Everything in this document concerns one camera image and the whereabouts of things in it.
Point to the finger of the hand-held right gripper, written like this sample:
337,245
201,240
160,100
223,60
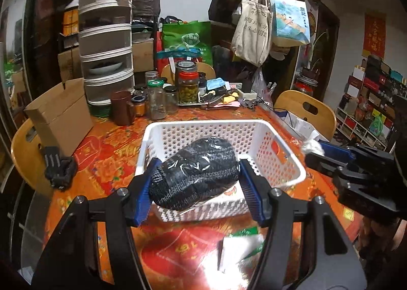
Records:
324,164
334,149

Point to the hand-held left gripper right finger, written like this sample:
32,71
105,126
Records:
254,194

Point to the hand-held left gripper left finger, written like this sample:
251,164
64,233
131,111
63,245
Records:
143,194

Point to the white packet with red print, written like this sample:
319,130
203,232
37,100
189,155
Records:
230,195

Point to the white perforated plastic basket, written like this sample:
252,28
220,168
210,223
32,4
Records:
273,150

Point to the dark knitted sock bundle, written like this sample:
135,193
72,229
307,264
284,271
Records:
194,172

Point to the person's right hand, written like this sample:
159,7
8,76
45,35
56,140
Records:
378,236

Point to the red floral tablecloth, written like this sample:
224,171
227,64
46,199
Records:
117,150

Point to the green foil packet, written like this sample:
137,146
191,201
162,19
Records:
243,245

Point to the shelf of small boxes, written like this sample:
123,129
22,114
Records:
368,105

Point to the small orange jar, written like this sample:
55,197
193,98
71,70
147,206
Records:
139,107

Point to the brown mug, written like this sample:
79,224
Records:
122,109

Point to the black clamp holder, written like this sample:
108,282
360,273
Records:
58,166

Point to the green-lidded glass jar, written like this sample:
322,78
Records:
156,101

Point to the black-lidded glass jar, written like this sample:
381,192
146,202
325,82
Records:
171,101

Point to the clear hanging plastic bag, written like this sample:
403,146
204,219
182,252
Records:
260,83

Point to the open cardboard box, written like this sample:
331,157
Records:
60,115

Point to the red-lidded glass jar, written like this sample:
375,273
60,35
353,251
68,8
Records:
188,88

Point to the blue face mask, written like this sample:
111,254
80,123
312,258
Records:
217,83

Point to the blue printed paper bag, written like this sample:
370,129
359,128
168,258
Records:
291,20

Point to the brown cardboard box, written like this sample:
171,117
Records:
143,55

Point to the beige canvas tote bag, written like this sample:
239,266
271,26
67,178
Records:
251,32

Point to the stacked white drawer unit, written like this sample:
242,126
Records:
105,39

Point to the green shopping bag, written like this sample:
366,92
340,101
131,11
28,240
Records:
187,39

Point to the dark mirrored cabinet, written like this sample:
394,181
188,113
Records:
41,23

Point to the red wall scroll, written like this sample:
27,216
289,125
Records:
374,35

